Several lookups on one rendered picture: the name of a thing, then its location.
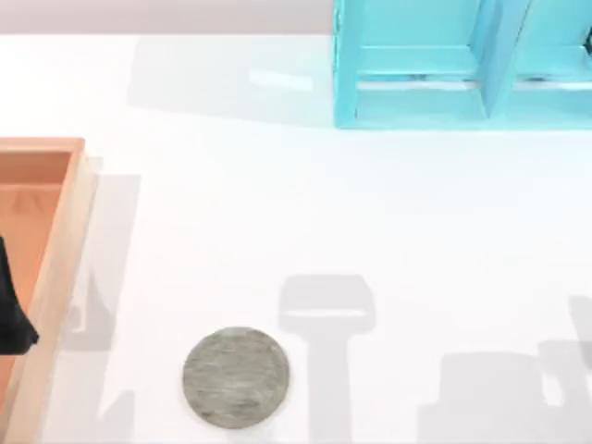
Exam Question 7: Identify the round grey coaster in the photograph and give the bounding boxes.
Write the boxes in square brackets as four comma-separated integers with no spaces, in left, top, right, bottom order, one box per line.
[181,326,291,429]

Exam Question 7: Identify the light blue rack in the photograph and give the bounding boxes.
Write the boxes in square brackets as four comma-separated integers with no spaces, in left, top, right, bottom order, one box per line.
[331,0,592,131]

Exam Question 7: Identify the shallow salmon-coloured box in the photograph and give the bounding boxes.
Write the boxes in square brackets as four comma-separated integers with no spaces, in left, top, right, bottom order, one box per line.
[0,137,100,444]

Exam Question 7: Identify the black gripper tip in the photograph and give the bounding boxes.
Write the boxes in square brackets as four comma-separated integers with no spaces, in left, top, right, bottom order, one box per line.
[0,236,40,356]

